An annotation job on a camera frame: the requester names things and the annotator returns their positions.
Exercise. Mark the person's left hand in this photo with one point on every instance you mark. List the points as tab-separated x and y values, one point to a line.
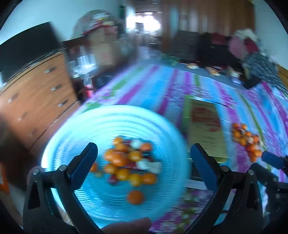
141	225

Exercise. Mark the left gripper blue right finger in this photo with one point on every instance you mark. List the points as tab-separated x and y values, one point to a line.
207	167

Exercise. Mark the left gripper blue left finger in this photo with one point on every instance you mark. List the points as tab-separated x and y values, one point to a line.
80	166

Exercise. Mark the wooden chest of drawers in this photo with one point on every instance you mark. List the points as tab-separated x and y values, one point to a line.
37	97

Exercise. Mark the plaid cushion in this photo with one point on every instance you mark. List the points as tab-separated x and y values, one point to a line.
185	45

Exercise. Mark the blue plastic basket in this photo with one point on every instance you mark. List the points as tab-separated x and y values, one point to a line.
139	168

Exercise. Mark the stacked cardboard boxes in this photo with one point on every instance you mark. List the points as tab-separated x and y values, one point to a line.
103	44

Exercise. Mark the black flat television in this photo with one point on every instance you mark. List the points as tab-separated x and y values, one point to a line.
27	47

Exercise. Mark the pile of clothes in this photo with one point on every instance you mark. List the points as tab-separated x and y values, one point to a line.
241	52

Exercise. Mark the striped floral bed sheet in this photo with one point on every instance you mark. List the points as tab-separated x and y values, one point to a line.
173	92

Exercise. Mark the dark wooden desk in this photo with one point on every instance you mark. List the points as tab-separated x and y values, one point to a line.
87	76

